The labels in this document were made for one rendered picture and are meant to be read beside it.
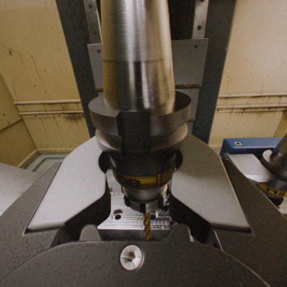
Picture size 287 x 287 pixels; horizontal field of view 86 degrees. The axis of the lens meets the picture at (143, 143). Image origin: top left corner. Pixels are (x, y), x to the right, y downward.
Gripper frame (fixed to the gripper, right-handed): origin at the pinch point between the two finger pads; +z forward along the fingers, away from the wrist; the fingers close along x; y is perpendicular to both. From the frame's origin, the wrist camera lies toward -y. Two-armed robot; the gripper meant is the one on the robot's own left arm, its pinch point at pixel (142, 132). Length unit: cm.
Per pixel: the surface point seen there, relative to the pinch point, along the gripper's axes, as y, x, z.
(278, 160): 10.0, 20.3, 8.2
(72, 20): -16, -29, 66
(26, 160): 67, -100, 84
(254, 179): 11.5, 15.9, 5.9
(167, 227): 34.0, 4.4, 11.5
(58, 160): 75, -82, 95
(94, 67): 0, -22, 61
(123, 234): 36.3, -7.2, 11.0
